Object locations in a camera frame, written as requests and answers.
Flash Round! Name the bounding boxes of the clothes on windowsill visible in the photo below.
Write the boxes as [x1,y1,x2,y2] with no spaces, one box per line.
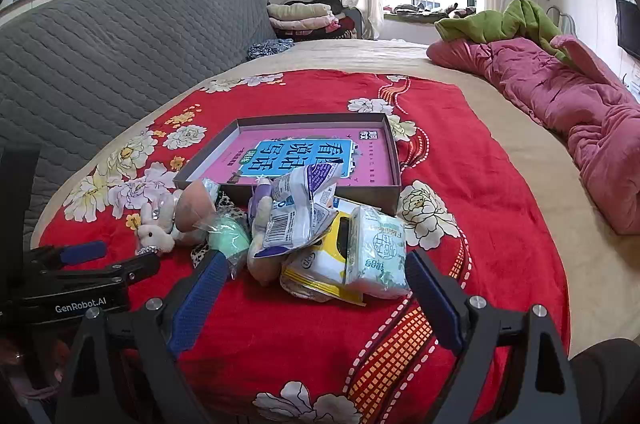
[385,2,481,22]

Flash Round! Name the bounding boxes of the white plush bunny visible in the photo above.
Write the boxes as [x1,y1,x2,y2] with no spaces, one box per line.
[135,191,183,255]

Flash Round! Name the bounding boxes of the stack of folded bedding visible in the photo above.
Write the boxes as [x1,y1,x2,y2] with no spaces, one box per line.
[266,2,363,41]

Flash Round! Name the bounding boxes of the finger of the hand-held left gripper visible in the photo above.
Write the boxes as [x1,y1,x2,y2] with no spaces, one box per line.
[20,251,162,300]
[27,240,109,272]

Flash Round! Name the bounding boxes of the green blanket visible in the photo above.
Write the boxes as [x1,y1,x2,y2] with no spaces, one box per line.
[434,0,576,65]

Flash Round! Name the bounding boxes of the white and blue plastic packet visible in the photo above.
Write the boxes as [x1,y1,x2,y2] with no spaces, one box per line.
[255,164,346,260]

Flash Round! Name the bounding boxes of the yellow snack bag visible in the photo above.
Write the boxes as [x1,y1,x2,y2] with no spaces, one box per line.
[280,209,368,307]

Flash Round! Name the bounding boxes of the grey quilted headboard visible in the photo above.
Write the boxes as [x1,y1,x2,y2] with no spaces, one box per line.
[0,0,278,250]

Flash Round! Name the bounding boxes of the green floral tissue pack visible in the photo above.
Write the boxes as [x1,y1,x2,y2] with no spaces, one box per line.
[344,205,412,299]

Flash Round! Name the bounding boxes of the white wire rack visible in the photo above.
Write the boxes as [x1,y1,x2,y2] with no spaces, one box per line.
[545,4,578,38]

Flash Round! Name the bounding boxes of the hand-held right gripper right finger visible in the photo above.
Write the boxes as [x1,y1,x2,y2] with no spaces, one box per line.
[404,249,583,424]

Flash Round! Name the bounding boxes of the red floral blanket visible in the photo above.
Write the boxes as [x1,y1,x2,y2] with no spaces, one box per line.
[37,69,571,424]

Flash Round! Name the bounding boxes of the pink quilt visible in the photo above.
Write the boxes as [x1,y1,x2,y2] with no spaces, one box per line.
[425,35,640,236]

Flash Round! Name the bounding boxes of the tan plush ball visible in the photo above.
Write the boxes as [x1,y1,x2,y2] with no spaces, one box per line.
[175,179,218,245]

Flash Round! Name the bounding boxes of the green sponge egg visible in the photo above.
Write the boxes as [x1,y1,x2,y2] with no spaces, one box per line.
[207,214,251,277]

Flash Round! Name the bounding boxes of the plush bear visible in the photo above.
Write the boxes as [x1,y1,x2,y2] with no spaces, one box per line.
[247,177,288,287]

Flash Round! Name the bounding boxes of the black television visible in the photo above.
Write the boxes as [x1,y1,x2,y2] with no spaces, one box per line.
[615,0,640,60]

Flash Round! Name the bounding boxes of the blue patterned cloth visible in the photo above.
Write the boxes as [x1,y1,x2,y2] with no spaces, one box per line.
[247,38,296,61]

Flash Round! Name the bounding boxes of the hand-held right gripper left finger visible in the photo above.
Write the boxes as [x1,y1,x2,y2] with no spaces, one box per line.
[55,249,231,424]

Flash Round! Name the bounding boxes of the beige bed sheet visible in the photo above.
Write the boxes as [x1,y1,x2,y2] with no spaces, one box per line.
[25,38,640,360]

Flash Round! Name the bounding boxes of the person's dark pants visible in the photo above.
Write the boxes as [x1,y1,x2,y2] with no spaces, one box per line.
[570,338,640,424]

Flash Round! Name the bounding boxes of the grey cardboard box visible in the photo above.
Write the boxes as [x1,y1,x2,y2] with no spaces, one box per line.
[173,113,403,219]

